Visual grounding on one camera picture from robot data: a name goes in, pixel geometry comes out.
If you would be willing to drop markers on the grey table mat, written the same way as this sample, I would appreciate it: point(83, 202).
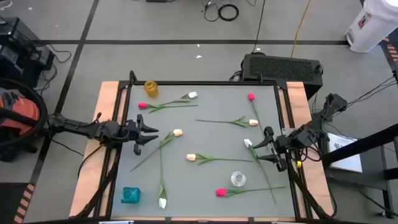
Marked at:
point(217, 140)

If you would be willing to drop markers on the white bin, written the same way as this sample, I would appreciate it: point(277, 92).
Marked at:
point(373, 25)

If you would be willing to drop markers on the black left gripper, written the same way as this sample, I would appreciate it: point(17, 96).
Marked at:
point(130, 132)

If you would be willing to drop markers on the white artificial tulip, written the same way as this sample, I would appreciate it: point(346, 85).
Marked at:
point(247, 143)
point(192, 95)
point(162, 203)

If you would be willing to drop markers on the black equipment stack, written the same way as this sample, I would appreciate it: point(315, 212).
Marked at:
point(18, 53)

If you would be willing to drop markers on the black metal table frame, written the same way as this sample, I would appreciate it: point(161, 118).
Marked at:
point(186, 83)

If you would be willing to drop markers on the blue glass vase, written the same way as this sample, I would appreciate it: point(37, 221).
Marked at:
point(130, 195)

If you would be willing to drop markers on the peach artificial tulip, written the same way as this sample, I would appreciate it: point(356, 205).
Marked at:
point(178, 132)
point(253, 122)
point(191, 157)

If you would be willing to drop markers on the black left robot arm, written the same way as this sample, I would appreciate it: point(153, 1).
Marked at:
point(77, 126)

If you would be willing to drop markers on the black perforated computer case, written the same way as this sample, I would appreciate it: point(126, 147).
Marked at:
point(286, 63)

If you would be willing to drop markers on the orange black vacuum cleaner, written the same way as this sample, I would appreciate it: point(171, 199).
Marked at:
point(21, 112)

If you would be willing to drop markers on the yellow glass vase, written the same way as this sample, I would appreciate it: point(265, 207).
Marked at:
point(151, 89)

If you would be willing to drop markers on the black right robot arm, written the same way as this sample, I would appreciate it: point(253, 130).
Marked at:
point(311, 132)

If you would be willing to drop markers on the red artificial tulip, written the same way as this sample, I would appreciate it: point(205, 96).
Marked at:
point(142, 105)
point(220, 192)
point(251, 97)

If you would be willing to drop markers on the clear glass vase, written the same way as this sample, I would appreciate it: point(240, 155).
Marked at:
point(238, 179)

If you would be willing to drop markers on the white printed paper sheet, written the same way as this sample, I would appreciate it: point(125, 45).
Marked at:
point(345, 155)

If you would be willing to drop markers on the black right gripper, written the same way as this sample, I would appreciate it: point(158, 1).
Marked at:
point(283, 144)

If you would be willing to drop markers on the black orange striped floor mat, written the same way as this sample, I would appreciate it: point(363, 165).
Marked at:
point(9, 202)
point(392, 51)

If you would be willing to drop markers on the black metal stand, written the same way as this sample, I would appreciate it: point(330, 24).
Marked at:
point(367, 141)

